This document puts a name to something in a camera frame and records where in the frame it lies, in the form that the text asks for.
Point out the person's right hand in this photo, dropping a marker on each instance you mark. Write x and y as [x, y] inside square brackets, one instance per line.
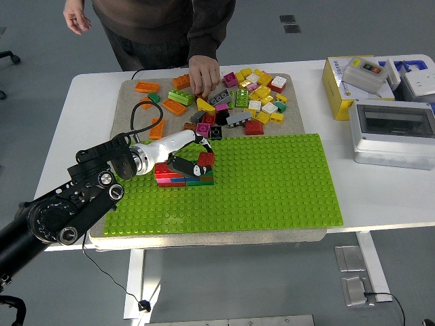
[75, 15]

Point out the person's left hand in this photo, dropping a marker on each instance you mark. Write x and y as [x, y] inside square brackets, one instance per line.
[204, 74]

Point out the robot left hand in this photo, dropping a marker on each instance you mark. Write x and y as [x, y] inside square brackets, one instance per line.
[166, 147]

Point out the small red toy brick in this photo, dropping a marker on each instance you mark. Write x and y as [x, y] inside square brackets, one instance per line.
[206, 159]

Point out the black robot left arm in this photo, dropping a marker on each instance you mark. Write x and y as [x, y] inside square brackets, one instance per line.
[68, 210]

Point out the person's left forearm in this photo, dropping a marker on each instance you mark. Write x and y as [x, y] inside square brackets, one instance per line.
[210, 27]

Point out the long orange toy brick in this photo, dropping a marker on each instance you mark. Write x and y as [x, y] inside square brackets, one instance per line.
[174, 107]
[181, 82]
[157, 130]
[147, 87]

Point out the grey toy brick with holes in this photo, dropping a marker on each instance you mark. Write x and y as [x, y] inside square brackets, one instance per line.
[221, 98]

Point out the yellow curved toy brick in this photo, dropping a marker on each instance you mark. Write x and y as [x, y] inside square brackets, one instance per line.
[206, 107]

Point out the long lime green toy brick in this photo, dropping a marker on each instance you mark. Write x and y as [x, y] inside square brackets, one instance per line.
[180, 97]

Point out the flat blue toy brick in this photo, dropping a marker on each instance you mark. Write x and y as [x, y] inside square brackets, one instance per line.
[178, 179]

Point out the flat red toy brick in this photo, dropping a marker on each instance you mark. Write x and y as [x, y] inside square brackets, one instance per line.
[171, 184]

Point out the small magenta toy brick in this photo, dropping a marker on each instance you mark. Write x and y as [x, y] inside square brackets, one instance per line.
[221, 108]

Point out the thin green toy brick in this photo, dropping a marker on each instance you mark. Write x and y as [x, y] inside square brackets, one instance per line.
[231, 100]

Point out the small grey sloped toy brick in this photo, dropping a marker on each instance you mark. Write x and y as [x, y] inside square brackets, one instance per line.
[198, 117]

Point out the black toy brick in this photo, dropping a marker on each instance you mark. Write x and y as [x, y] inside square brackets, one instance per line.
[221, 118]
[216, 132]

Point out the small orange toy brick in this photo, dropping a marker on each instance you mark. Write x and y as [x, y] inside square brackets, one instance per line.
[147, 104]

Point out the white toy brick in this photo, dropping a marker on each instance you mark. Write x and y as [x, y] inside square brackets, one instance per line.
[252, 78]
[255, 105]
[269, 107]
[278, 81]

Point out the flat green toy brick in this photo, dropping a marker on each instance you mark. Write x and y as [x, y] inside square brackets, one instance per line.
[200, 183]

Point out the light pink toy brick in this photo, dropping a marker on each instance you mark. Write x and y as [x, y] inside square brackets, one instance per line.
[252, 87]

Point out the small dark green toy brick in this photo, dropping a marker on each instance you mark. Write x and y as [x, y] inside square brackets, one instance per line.
[154, 98]
[280, 106]

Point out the flat brown toy brick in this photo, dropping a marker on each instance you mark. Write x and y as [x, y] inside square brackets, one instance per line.
[208, 178]

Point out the long grey toy brick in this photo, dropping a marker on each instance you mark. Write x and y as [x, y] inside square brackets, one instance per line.
[239, 119]

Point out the green studded baseplate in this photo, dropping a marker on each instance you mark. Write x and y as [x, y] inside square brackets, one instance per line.
[255, 186]

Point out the person's torso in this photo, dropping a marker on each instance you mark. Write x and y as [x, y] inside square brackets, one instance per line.
[149, 23]

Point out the black chair leg with caster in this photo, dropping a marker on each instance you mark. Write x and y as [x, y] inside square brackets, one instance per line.
[8, 56]

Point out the grey-brown mat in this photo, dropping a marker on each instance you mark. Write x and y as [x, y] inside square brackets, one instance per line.
[294, 115]

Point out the dark floor cover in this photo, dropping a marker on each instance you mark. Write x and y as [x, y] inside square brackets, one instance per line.
[292, 29]
[287, 19]

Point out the black chair caster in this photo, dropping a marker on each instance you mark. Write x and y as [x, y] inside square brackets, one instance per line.
[2, 94]

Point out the yellow cardboard box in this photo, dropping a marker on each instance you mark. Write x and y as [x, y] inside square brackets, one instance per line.
[334, 88]

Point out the white table leg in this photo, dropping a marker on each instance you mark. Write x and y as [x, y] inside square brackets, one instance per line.
[134, 282]
[374, 265]

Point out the long metal floor plate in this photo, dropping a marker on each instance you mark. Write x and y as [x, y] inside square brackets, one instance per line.
[231, 321]

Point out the white box flap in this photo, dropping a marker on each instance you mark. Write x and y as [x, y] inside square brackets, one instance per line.
[394, 76]

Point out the grey box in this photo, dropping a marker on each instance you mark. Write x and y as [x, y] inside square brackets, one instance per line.
[402, 92]

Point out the black curved tube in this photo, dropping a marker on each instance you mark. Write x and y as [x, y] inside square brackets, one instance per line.
[22, 307]

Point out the white push button switch box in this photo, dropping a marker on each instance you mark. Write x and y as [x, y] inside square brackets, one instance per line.
[360, 76]

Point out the white enclosure with clear lid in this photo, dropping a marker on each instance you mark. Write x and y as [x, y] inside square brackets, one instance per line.
[391, 149]

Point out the white wall socket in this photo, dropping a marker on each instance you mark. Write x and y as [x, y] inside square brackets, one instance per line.
[421, 83]

